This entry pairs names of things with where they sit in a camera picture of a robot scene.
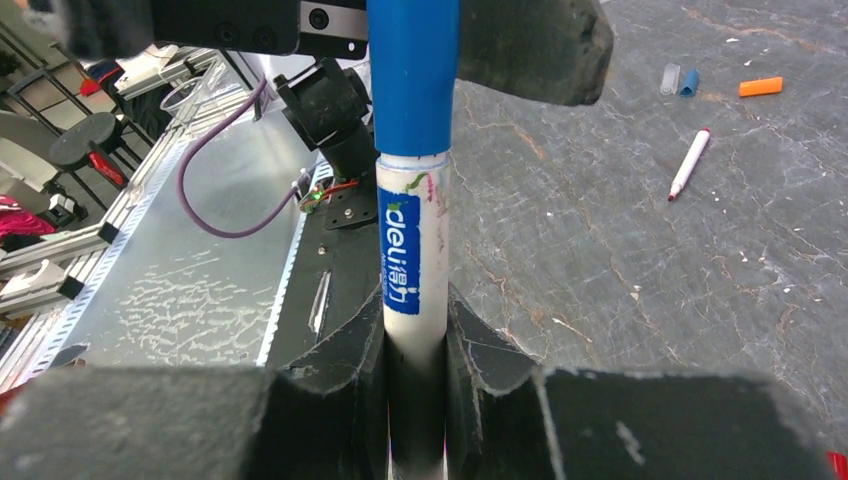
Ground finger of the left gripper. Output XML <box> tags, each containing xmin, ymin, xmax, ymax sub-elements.
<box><xmin>457</xmin><ymin>0</ymin><xmax>614</xmax><ymax>106</ymax></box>

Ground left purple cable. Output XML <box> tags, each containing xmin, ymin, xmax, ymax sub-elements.
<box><xmin>175</xmin><ymin>79</ymin><xmax>309</xmax><ymax>240</ymax></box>

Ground white pen blue ends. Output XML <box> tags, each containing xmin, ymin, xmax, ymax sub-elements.
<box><xmin>377</xmin><ymin>152</ymin><xmax>450</xmax><ymax>364</ymax></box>

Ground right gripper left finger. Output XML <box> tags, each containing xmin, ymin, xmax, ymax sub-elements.
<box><xmin>1</xmin><ymin>293</ymin><xmax>388</xmax><ymax>479</ymax></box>

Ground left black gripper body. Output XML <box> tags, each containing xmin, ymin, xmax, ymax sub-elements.
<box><xmin>39</xmin><ymin>0</ymin><xmax>368</xmax><ymax>60</ymax></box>

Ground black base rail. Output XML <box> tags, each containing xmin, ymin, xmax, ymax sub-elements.
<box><xmin>256</xmin><ymin>174</ymin><xmax>379</xmax><ymax>367</ymax></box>

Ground red pen cap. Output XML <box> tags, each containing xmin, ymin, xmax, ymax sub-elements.
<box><xmin>827</xmin><ymin>451</ymin><xmax>848</xmax><ymax>480</ymax></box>

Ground aluminium frame rail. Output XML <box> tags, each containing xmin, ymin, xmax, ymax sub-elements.
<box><xmin>1</xmin><ymin>127</ymin><xmax>191</xmax><ymax>393</ymax></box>

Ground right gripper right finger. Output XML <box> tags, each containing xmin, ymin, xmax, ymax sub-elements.
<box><xmin>446</xmin><ymin>289</ymin><xmax>835</xmax><ymax>479</ymax></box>

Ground orange pen cap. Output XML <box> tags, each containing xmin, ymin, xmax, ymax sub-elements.
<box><xmin>738</xmin><ymin>76</ymin><xmax>784</xmax><ymax>98</ymax></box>

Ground light blue pen cap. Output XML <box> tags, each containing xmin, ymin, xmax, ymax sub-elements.
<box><xmin>679</xmin><ymin>68</ymin><xmax>700</xmax><ymax>98</ymax></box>

